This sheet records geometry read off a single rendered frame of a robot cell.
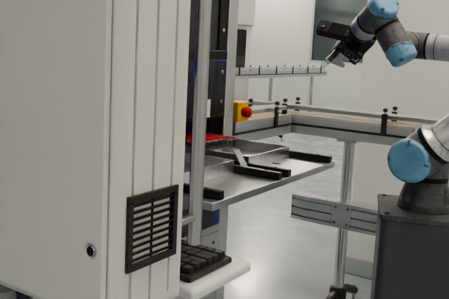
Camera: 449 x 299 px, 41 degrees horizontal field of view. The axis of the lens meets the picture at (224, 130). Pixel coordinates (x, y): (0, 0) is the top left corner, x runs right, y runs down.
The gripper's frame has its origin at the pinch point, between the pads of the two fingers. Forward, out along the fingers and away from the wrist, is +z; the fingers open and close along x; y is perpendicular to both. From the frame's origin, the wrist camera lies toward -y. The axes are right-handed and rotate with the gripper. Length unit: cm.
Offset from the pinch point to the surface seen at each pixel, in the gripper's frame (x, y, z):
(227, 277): -87, -2, -46
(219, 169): -55, -12, -8
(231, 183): -59, -7, -14
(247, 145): -29.2, -5.8, 26.7
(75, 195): -94, -31, -70
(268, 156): -36.7, 0.3, 8.4
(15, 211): -99, -38, -59
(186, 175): -65, -18, -17
